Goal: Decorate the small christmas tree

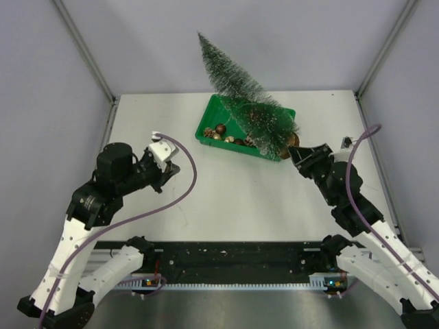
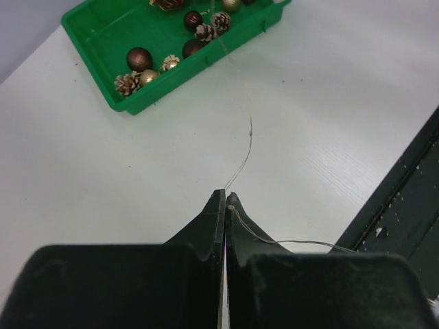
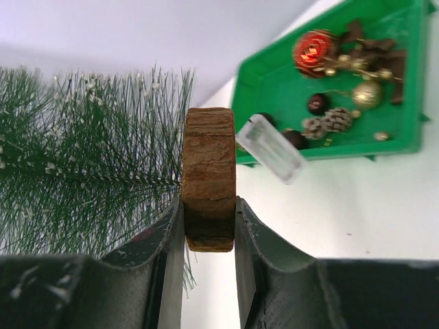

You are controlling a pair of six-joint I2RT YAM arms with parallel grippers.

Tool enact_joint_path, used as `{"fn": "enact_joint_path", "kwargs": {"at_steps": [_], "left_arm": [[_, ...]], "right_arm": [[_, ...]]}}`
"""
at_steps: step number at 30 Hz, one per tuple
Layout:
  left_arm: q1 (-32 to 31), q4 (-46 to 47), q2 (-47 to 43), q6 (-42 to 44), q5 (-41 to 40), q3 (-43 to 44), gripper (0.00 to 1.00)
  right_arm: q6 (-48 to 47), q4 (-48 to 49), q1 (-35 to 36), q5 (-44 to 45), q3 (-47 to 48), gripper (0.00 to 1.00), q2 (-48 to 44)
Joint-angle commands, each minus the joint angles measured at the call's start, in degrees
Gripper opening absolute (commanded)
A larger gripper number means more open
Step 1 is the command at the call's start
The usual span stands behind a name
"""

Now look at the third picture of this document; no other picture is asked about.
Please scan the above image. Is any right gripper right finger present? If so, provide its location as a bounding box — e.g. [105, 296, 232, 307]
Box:
[235, 198, 438, 328]

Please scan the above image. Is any brown ribbon bow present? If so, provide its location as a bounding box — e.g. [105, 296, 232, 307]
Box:
[337, 20, 407, 106]

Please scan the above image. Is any pine cone pair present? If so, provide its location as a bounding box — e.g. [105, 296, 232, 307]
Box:
[302, 108, 354, 140]

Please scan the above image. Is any small green christmas tree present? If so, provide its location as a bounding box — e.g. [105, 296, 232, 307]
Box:
[0, 63, 237, 289]

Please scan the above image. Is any green plastic tray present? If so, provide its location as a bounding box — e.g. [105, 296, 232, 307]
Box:
[231, 1, 437, 160]

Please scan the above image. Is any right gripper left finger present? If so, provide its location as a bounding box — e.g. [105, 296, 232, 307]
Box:
[1, 197, 185, 328]

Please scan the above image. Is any red glitter bauble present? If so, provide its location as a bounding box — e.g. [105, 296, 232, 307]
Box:
[292, 29, 338, 78]

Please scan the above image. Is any dark brown small bauble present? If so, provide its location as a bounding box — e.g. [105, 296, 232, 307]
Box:
[307, 93, 331, 116]

